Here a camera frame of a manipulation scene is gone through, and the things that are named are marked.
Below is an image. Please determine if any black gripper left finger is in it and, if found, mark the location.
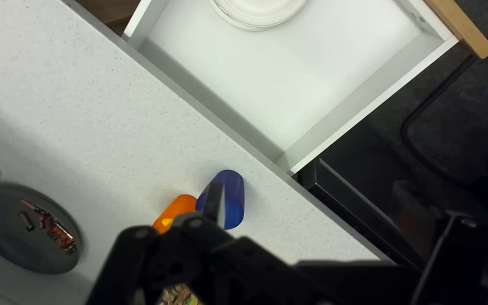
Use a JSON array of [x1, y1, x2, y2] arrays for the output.
[[85, 181, 292, 305]]

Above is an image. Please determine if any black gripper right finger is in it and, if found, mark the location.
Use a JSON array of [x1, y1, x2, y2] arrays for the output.
[[411, 209, 484, 305]]

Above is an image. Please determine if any white drawer with wooden front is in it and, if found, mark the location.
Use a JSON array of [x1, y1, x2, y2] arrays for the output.
[[123, 0, 488, 176]]

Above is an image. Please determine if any orange plastic cup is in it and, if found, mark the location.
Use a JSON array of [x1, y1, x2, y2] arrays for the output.
[[151, 192, 199, 235]]

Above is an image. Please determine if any blue plastic cup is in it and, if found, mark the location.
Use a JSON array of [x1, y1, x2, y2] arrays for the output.
[[196, 167, 248, 231]]

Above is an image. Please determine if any black office chair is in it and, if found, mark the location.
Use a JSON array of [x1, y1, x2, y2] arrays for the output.
[[402, 21, 488, 187]]

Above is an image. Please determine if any grey round lid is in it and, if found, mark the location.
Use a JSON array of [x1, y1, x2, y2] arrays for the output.
[[0, 181, 85, 275]]

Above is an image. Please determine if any white round plate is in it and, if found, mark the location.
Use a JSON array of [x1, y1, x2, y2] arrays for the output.
[[209, 0, 311, 31]]

